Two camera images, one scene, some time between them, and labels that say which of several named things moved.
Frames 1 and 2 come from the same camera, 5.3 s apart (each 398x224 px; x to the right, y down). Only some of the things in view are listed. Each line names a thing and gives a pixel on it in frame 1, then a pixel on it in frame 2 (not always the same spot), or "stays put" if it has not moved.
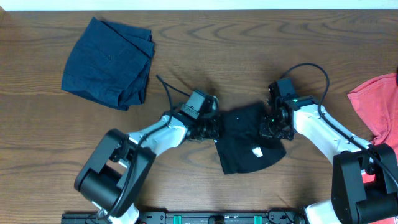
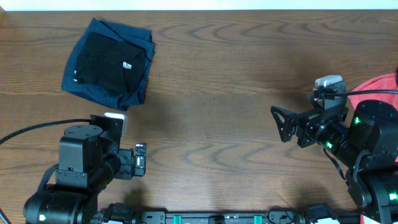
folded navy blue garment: (109, 65) stays put
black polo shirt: (240, 147) -> (110, 63)
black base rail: (275, 216) stays put
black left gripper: (209, 129) -> (127, 163)
